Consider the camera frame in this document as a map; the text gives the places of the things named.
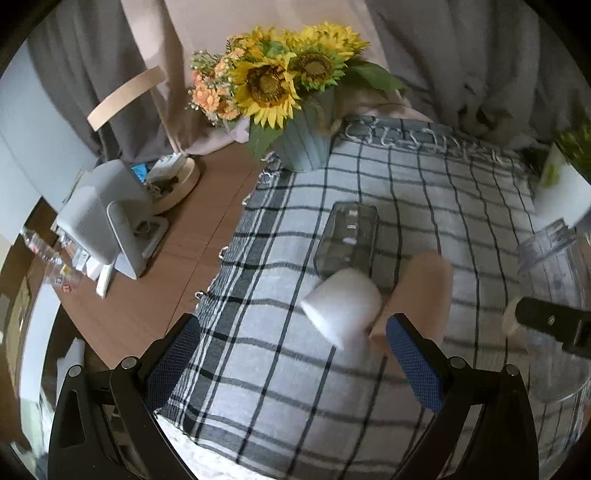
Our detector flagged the grey curtain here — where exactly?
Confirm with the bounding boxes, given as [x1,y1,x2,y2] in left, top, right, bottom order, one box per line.
[28,1,590,157]

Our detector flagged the green potted plant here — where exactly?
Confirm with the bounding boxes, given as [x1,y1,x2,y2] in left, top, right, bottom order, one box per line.
[541,109,590,187]

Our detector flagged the black white checkered tablecloth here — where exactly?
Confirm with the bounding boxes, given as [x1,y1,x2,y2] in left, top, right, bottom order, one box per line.
[158,117,539,479]

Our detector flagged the clear plastic bottle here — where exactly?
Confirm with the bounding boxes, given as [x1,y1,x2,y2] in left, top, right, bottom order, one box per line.
[20,227,81,293]

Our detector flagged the peach plastic cup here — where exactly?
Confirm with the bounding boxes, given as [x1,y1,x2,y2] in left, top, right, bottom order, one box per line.
[369,251,453,354]

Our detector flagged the wooden desk lamp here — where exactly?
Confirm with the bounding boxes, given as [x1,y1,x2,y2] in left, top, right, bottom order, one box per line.
[85,66,202,215]

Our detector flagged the white plastic cup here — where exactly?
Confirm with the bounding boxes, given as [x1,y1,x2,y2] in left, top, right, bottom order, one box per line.
[301,268,382,350]

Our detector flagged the clear blue patterned cup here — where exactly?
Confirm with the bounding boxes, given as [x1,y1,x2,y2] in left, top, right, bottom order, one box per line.
[516,220,590,403]

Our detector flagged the grey ribbed flower pot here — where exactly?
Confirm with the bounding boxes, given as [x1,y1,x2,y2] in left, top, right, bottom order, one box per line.
[273,88,335,173]

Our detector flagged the beige curtain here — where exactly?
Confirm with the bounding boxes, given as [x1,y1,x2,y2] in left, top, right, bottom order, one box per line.
[122,1,427,159]

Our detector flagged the dark clear glass tumbler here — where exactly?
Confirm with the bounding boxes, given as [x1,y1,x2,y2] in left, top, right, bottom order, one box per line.
[314,201,380,279]

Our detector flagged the sunflower bouquet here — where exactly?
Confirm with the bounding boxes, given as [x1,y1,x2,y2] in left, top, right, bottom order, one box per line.
[187,22,406,157]

